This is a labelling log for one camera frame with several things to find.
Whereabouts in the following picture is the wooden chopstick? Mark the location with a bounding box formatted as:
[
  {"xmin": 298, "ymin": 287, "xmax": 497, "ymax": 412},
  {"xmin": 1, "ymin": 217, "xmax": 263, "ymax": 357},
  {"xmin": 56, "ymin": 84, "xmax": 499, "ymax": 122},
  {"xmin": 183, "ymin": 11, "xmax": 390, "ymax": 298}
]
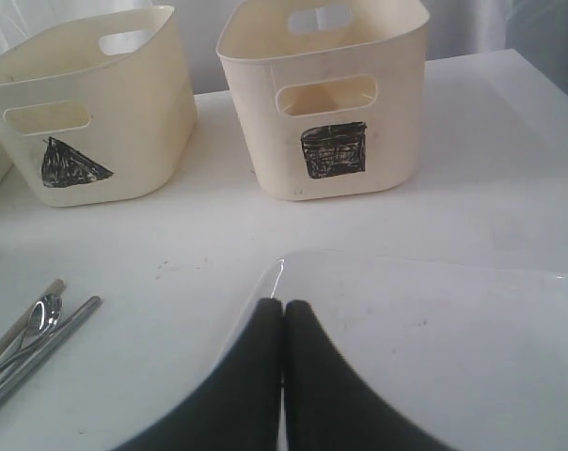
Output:
[{"xmin": 0, "ymin": 278, "xmax": 67, "ymax": 372}]

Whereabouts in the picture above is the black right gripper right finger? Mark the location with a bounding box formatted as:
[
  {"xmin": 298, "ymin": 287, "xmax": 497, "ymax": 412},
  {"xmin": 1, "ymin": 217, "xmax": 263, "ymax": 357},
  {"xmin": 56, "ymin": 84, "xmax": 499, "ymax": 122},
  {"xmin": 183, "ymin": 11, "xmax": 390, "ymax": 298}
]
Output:
[{"xmin": 283, "ymin": 300, "xmax": 447, "ymax": 450}]

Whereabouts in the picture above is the cream bin with triangle mark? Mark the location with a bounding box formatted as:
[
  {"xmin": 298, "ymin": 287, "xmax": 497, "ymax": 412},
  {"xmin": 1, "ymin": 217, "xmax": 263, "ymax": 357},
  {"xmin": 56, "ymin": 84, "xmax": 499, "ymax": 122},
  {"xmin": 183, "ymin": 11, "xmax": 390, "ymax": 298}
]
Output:
[{"xmin": 0, "ymin": 6, "xmax": 197, "ymax": 208}]

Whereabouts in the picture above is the steel table knife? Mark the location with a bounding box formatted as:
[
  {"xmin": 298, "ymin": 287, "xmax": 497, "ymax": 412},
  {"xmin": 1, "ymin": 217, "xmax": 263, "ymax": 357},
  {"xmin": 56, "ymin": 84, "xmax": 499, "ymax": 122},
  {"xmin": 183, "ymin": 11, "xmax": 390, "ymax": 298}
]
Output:
[{"xmin": 0, "ymin": 296, "xmax": 103, "ymax": 405}]

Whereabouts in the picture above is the steel spoon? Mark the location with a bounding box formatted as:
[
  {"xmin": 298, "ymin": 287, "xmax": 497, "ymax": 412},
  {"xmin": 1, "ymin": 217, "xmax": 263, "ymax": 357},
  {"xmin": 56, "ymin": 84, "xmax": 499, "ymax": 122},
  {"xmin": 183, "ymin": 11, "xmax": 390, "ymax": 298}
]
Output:
[{"xmin": 0, "ymin": 293, "xmax": 63, "ymax": 374}]

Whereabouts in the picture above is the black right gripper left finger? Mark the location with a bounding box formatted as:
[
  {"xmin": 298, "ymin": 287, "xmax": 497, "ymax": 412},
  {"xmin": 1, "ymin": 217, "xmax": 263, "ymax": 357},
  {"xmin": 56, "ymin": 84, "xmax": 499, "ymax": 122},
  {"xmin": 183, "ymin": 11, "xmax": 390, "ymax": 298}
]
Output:
[{"xmin": 121, "ymin": 298, "xmax": 283, "ymax": 450}]

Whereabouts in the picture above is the cream bin with square mark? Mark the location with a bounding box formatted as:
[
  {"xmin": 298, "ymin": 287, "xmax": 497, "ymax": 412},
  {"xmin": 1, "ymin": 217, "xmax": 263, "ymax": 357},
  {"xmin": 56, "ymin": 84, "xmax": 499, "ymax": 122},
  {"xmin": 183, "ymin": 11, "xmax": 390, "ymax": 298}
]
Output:
[{"xmin": 216, "ymin": 1, "xmax": 430, "ymax": 201}]

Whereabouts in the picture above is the large white plate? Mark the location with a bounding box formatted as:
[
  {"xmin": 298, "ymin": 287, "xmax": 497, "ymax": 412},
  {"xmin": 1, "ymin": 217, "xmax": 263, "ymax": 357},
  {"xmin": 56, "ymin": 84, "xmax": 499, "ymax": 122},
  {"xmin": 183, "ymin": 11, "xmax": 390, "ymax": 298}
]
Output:
[{"xmin": 118, "ymin": 248, "xmax": 568, "ymax": 451}]

